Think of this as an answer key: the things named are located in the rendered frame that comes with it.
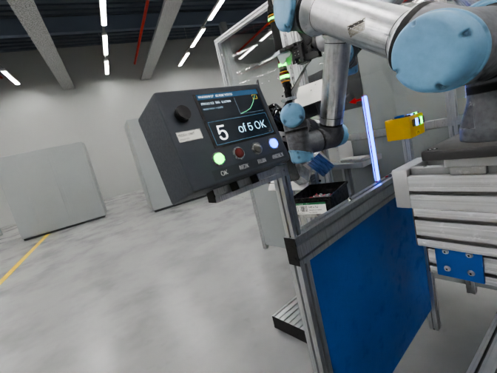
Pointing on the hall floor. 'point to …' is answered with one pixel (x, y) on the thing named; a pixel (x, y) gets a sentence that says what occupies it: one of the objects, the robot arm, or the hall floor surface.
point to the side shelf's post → (348, 180)
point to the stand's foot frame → (290, 320)
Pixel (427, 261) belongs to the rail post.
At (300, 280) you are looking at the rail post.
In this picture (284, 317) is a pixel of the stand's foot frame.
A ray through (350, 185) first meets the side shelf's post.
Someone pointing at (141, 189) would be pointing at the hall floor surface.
